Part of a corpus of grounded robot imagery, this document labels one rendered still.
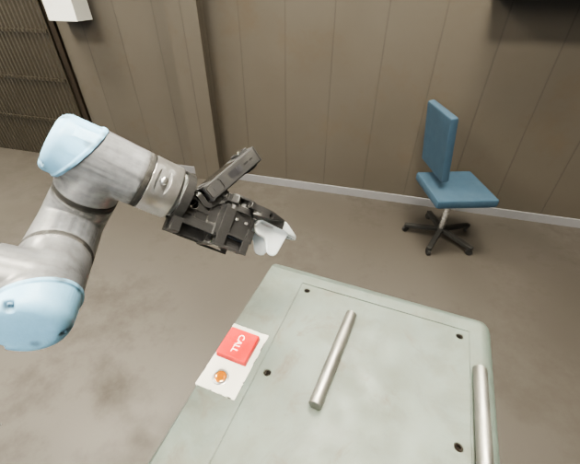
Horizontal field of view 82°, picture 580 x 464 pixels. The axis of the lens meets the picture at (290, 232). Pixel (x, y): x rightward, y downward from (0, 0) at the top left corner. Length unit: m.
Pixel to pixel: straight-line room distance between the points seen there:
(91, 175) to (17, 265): 0.12
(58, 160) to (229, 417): 0.43
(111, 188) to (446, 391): 0.59
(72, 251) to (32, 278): 0.06
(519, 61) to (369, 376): 2.83
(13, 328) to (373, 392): 0.50
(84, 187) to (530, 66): 3.08
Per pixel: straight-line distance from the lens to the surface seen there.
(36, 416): 2.37
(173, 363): 2.22
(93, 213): 0.48
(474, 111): 3.24
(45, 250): 0.43
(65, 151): 0.45
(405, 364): 0.68
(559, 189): 3.71
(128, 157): 0.45
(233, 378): 0.64
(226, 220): 0.48
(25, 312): 0.39
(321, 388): 0.60
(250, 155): 0.53
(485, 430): 0.64
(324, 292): 0.75
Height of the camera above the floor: 1.81
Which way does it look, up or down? 38 degrees down
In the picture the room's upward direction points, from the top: straight up
